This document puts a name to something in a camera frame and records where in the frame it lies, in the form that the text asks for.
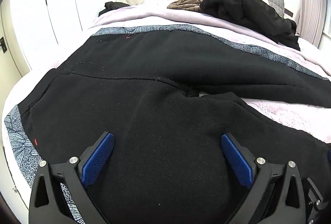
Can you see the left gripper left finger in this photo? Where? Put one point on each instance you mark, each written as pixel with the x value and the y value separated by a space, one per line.
pixel 47 202

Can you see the black jacket pile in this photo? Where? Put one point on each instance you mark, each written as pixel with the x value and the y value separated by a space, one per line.
pixel 257 16

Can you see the light curtain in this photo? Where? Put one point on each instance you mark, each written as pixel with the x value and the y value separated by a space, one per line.
pixel 311 20

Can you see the black fleece pants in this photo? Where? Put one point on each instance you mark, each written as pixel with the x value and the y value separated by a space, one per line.
pixel 168 96

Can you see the small black garment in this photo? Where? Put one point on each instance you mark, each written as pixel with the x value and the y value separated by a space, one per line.
pixel 110 6

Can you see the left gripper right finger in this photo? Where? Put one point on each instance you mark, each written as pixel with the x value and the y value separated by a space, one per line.
pixel 275 192

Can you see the blue patterned cloth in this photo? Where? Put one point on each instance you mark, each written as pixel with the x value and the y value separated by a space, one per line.
pixel 27 158

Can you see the brown knitted garment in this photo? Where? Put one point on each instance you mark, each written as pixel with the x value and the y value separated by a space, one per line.
pixel 187 5

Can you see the lilac plush bed blanket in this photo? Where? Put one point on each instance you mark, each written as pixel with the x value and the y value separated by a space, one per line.
pixel 308 118

